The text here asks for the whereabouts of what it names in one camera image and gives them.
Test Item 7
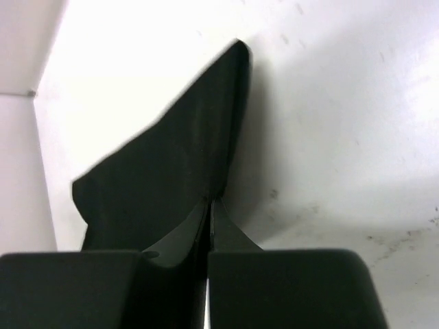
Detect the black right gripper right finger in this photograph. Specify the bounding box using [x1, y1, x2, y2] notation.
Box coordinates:
[209, 199, 262, 328]

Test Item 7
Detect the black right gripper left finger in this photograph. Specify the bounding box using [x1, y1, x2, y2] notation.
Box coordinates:
[137, 199, 209, 328]

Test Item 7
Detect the black tank top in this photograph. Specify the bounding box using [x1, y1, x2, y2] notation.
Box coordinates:
[72, 40, 251, 251]

